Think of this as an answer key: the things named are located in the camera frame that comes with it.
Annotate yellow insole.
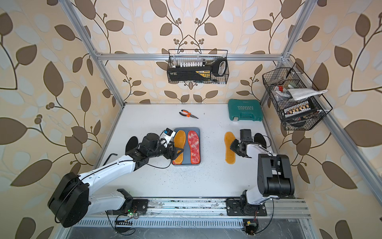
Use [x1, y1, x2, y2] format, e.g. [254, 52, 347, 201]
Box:
[173, 130, 186, 165]
[224, 131, 236, 164]

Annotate green tool case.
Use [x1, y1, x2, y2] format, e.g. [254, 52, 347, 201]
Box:
[228, 99, 264, 121]

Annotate back wire basket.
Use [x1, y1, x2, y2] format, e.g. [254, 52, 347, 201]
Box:
[167, 48, 229, 84]

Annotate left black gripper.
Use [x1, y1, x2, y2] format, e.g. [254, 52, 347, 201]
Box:
[149, 142, 187, 162]

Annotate red insole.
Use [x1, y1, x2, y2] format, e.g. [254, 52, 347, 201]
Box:
[188, 130, 201, 164]

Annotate drill bit set box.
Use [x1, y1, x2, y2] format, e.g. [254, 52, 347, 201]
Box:
[283, 101, 317, 119]

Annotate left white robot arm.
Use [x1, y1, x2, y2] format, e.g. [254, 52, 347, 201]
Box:
[47, 129, 184, 228]

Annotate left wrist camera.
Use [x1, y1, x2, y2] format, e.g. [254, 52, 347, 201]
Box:
[159, 128, 176, 147]

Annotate wire basket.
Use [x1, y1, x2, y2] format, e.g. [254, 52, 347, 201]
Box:
[167, 48, 229, 84]
[262, 63, 333, 130]

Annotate white paper bag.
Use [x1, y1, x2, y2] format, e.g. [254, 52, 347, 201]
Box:
[286, 88, 328, 101]

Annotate black yellow tool box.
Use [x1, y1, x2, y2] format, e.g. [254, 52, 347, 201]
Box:
[167, 66, 211, 82]

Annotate right wire basket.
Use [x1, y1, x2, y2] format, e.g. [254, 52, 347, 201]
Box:
[262, 63, 333, 130]

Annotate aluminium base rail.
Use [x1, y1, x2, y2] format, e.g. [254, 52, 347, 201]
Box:
[74, 197, 311, 220]

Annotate orange handled pliers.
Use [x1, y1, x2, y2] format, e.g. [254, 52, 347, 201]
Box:
[179, 110, 198, 119]

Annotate blue storage box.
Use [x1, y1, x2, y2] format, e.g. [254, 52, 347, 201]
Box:
[174, 127, 201, 166]

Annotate black insole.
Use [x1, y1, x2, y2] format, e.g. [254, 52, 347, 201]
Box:
[125, 136, 138, 155]
[253, 133, 267, 148]

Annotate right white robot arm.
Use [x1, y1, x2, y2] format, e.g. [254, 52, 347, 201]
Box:
[230, 129, 295, 216]

